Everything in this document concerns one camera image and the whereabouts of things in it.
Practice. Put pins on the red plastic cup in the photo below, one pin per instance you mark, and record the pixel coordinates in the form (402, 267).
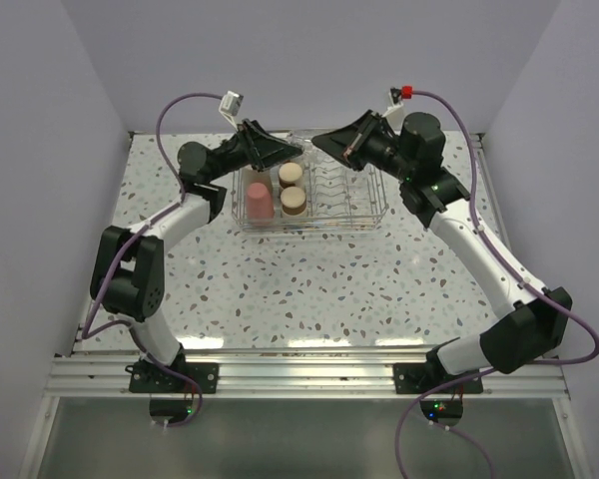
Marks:
(259, 202)

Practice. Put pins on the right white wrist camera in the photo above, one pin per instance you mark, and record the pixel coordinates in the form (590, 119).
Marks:
(395, 111)

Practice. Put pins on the beige plastic cup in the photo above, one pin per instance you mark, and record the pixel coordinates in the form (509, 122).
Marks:
(262, 177)

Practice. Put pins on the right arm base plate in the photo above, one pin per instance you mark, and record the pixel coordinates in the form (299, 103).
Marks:
(417, 378)

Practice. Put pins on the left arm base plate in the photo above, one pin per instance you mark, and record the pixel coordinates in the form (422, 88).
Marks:
(147, 378)

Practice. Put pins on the steel cup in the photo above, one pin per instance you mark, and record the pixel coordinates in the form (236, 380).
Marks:
(291, 175)
(293, 202)

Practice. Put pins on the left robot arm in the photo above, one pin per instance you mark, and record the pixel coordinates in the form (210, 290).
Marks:
(128, 279)

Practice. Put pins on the clear glass cup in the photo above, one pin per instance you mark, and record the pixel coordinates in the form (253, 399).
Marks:
(365, 178)
(310, 153)

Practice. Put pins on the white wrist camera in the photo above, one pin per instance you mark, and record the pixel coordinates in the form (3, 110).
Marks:
(395, 111)
(229, 107)

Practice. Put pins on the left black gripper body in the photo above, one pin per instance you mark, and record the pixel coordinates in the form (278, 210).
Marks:
(233, 155)

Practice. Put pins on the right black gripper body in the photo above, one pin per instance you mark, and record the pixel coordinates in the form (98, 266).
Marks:
(379, 150)

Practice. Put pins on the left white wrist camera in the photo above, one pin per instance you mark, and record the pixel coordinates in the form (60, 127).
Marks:
(229, 107)

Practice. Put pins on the wire dish rack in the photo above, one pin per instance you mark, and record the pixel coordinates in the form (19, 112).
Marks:
(332, 205)

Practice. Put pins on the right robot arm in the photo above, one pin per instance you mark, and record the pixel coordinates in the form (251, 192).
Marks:
(531, 318)

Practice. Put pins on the aluminium front rail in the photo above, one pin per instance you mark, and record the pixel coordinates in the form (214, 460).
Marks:
(301, 373)

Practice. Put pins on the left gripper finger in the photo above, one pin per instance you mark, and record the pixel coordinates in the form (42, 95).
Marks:
(261, 135)
(265, 155)

